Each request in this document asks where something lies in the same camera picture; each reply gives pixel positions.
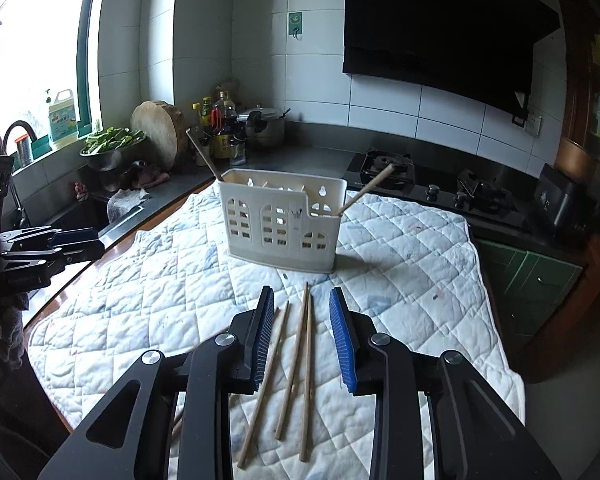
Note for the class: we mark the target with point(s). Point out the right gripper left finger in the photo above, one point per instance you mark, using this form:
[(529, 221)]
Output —
[(253, 330)]

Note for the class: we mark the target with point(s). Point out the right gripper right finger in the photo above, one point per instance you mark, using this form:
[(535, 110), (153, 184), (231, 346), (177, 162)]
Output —
[(359, 364)]

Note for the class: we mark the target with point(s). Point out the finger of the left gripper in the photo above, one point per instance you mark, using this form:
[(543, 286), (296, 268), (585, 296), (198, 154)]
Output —
[(67, 237)]

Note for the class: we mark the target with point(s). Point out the light wooden chopstick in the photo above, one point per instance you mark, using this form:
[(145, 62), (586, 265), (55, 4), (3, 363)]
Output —
[(206, 158)]

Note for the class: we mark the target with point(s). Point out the pale wooden chopstick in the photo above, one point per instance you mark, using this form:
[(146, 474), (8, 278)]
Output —
[(367, 188)]

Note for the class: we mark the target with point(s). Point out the black kitchen faucet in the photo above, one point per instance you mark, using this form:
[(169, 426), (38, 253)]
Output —
[(22, 157)]

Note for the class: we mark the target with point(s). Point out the grey dish rag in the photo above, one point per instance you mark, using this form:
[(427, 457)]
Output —
[(123, 202)]

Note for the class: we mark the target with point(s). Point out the metal bowl of greens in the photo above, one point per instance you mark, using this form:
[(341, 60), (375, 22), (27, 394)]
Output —
[(112, 149)]

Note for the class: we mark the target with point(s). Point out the white quilted cloth mat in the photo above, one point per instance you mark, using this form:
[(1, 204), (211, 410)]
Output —
[(412, 269)]

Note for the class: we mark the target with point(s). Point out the detergent bottle on windowsill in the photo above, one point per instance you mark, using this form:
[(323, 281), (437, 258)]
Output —
[(62, 118)]

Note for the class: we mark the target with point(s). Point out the white plastic utensil holder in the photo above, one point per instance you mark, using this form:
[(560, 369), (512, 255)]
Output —
[(287, 221)]

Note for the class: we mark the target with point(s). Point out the round wooden cutting board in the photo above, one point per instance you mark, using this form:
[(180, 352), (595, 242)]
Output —
[(165, 127)]

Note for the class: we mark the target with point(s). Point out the green cabinet door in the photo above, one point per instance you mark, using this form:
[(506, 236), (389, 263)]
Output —
[(526, 287)]

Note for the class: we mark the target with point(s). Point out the dark soy sauce bottle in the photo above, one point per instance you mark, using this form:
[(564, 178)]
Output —
[(223, 122)]

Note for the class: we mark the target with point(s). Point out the black gas stove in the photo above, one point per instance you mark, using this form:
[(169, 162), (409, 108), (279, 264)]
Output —
[(464, 193)]

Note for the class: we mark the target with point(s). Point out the silver pressure cooker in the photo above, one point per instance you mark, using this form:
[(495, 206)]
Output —
[(264, 126)]

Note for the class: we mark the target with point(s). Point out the black countertop appliance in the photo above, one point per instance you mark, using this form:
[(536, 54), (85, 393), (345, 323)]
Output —
[(560, 199)]

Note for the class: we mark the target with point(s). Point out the black range hood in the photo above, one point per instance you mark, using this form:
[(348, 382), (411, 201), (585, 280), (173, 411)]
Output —
[(479, 49)]

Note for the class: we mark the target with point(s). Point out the white wall socket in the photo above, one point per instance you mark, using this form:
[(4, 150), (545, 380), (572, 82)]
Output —
[(532, 125)]

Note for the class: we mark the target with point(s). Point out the green wall hook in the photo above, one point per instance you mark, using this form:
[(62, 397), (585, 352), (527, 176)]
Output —
[(295, 24)]

